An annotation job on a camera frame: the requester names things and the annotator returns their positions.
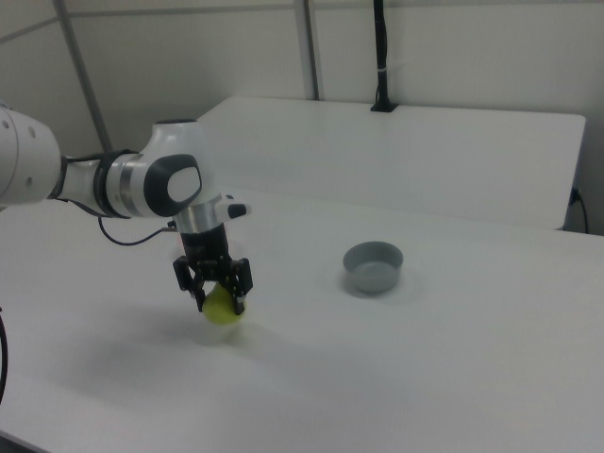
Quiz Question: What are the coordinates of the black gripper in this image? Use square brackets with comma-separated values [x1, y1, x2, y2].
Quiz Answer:
[171, 225, 255, 317]

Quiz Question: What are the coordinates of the yellow-green ball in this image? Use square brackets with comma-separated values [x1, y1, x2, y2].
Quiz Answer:
[202, 281, 249, 327]

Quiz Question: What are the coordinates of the grey bowl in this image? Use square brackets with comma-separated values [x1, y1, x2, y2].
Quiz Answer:
[342, 240, 405, 296]

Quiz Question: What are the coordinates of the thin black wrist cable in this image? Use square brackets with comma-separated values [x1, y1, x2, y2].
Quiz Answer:
[97, 214, 179, 247]

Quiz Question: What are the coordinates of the thick black cable with connector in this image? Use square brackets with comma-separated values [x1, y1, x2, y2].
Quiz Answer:
[0, 307, 10, 408]

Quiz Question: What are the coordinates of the grey corner partition post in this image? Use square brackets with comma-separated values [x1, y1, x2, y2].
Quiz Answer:
[52, 0, 113, 153]

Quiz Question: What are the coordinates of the black camera pole with clamp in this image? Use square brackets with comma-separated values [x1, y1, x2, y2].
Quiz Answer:
[369, 0, 400, 113]

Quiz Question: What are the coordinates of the black wall cable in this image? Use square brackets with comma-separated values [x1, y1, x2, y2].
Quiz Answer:
[569, 187, 590, 233]

